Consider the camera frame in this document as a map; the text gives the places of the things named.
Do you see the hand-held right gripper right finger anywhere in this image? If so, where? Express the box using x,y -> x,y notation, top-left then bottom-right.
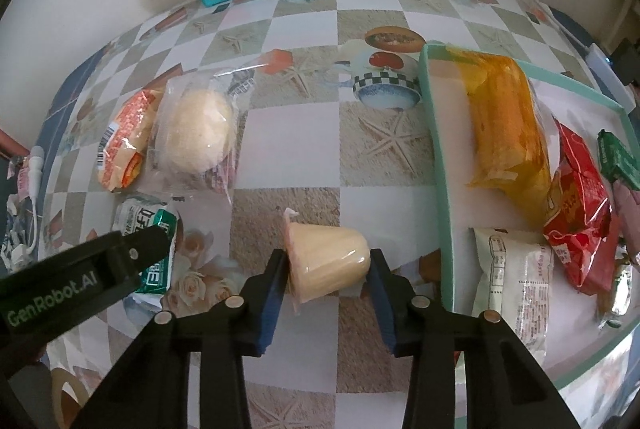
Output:
367,248 -> 566,429

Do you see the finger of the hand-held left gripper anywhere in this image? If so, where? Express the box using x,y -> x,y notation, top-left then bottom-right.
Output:
114,224 -> 172,294

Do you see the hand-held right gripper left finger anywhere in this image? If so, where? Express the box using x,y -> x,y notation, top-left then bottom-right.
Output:
90,249 -> 291,429

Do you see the green white striped snack packet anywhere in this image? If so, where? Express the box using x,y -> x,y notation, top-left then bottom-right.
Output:
111,195 -> 180,296

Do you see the cream pudding cup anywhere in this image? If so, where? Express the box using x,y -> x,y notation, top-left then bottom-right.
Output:
282,208 -> 372,302

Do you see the white tray with teal rim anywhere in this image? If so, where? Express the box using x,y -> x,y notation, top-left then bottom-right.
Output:
418,40 -> 640,392

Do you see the green white cookie packet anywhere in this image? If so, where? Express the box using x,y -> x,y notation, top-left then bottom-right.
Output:
471,226 -> 555,356

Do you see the red foil snack packet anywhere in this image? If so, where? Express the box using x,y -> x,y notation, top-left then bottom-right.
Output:
542,122 -> 613,296

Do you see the pink snack packet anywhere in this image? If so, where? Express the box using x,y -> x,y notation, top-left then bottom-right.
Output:
612,179 -> 640,266

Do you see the orange white snack packet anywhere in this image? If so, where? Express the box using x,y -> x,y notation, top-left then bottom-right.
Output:
96,88 -> 162,193

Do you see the round bun in clear wrapper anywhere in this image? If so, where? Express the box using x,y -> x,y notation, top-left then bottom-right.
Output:
151,68 -> 247,197

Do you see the checkered printed tablecloth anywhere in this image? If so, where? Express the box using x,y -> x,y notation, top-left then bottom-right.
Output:
0,0 -> 640,429

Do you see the yellow chips packet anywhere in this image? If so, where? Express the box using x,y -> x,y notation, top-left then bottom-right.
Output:
446,50 -> 557,226

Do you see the green clear snack packet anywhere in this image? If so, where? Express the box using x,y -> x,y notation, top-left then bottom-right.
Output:
597,251 -> 633,331

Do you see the small dark green packet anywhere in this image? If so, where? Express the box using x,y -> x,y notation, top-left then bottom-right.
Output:
596,129 -> 640,191

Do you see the white flat device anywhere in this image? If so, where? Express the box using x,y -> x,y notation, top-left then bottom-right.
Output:
586,43 -> 622,86

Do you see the white charging cable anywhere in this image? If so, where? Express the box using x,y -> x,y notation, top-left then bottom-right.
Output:
7,146 -> 47,262

